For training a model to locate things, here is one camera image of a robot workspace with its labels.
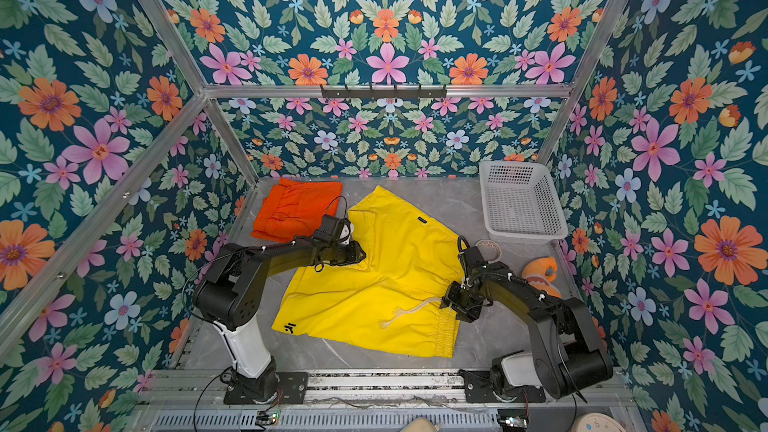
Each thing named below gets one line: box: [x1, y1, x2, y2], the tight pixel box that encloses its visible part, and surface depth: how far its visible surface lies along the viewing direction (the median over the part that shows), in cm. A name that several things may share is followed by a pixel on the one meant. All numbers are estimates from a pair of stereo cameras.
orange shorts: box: [251, 178, 343, 244], surface depth 110 cm
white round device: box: [571, 412, 626, 432], surface depth 68 cm
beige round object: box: [401, 416, 439, 432], surface depth 67 cm
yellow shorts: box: [272, 185, 461, 357], surface depth 90 cm
